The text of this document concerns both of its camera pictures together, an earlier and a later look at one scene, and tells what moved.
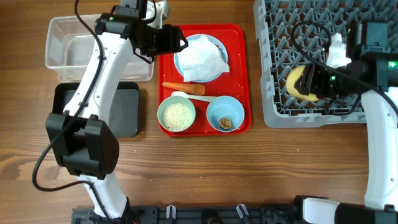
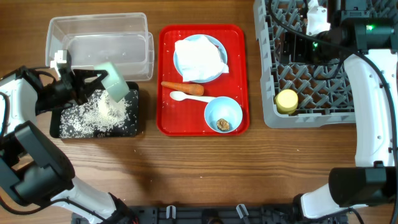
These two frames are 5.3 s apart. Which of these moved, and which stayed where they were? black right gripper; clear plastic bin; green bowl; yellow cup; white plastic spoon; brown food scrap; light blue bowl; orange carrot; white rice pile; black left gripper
Moved: yellow cup; black left gripper; white rice pile; green bowl; black right gripper
Stayed: clear plastic bin; light blue bowl; brown food scrap; white plastic spoon; orange carrot
